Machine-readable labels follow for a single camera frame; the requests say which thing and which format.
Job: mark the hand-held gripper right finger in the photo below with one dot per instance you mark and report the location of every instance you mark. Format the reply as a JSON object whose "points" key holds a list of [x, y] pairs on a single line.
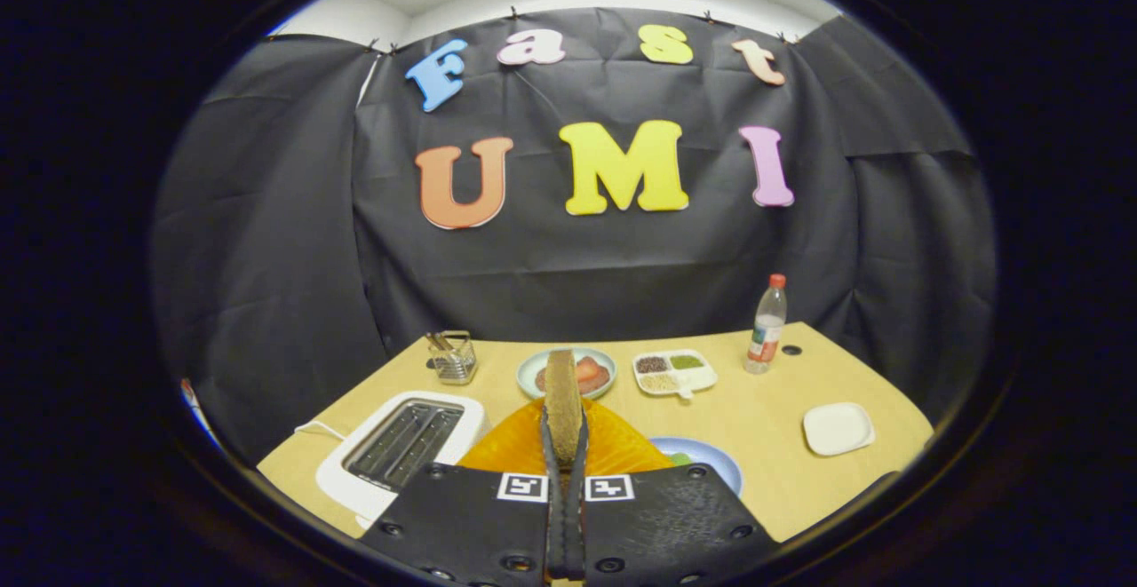
{"points": [[666, 516]]}

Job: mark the pale green round plate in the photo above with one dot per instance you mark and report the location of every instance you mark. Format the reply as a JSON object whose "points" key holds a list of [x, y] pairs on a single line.
{"points": [[530, 372]]}

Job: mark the white toaster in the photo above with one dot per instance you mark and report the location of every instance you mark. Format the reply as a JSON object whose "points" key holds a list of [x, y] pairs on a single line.
{"points": [[342, 476]]}

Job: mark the brown toast bread slice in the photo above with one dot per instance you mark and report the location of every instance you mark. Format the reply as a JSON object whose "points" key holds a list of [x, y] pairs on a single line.
{"points": [[563, 400]]}

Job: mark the red tomato slice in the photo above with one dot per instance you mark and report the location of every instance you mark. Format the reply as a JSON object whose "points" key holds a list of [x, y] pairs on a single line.
{"points": [[588, 368]]}

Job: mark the green lettuce leaf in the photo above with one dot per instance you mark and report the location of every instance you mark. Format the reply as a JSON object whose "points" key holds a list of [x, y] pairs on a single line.
{"points": [[679, 459]]}

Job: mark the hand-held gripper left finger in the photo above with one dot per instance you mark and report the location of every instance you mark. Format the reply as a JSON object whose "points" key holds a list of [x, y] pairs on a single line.
{"points": [[471, 516]]}

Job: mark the white square plate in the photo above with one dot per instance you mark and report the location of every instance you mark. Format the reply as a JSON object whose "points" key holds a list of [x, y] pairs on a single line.
{"points": [[838, 429]]}

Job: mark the brown sausage slices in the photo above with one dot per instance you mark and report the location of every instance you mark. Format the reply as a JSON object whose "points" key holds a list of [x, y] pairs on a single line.
{"points": [[597, 384]]}

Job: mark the black backdrop cloth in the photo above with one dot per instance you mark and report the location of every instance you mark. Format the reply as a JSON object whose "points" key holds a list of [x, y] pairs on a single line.
{"points": [[551, 267]]}

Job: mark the clear red-capped water bottle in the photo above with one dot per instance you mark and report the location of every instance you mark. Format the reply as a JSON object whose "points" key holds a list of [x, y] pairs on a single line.
{"points": [[767, 329]]}

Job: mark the blue round plate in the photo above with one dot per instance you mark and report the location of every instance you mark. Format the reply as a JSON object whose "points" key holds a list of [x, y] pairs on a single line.
{"points": [[715, 463]]}

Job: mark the white divided condiment tray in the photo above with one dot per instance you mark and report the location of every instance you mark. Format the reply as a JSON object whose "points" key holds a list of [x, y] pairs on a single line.
{"points": [[702, 378]]}

